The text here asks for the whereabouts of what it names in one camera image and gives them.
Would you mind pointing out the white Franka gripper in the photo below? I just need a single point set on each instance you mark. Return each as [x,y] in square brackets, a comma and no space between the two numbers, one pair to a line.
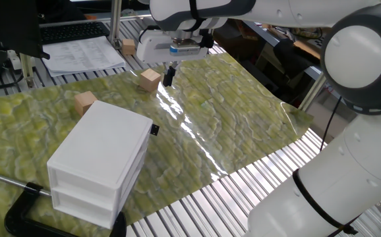
[154,49]

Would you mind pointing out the white plastic bin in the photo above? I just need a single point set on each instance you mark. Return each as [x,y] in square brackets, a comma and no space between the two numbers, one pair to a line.
[154,129]

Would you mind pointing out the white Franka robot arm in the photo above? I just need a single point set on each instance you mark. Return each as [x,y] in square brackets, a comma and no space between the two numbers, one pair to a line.
[342,184]

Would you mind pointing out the white plastic drawer cabinet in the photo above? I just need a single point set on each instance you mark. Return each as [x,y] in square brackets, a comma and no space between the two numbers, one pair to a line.
[105,141]

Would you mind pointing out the light wooden cube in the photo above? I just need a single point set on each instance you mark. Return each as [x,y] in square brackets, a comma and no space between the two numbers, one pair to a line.
[128,46]
[83,102]
[150,80]

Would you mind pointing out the green marble pattern mat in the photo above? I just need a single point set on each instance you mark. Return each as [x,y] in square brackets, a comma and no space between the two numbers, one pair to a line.
[226,115]

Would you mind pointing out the white printed paper stack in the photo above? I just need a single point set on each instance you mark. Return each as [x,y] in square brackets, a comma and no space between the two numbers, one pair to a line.
[81,56]

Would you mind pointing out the black computer keyboard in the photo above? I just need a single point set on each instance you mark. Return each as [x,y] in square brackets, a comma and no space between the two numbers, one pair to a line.
[72,32]

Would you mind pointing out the black fabric object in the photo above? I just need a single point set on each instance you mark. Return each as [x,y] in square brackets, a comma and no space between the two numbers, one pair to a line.
[292,56]

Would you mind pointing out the brown cardboard box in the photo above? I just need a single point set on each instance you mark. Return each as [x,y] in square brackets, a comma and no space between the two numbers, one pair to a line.
[325,118]

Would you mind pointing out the black computer monitor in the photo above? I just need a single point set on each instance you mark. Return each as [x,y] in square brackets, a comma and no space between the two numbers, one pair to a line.
[6,26]

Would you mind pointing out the black C-clamp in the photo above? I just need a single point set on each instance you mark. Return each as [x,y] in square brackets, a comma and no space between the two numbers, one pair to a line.
[16,219]

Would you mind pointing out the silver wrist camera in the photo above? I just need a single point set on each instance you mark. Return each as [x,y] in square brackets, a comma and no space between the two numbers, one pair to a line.
[185,47]

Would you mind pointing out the aluminium frame post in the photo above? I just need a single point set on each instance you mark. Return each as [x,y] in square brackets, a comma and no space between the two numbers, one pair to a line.
[312,92]
[115,19]
[27,70]

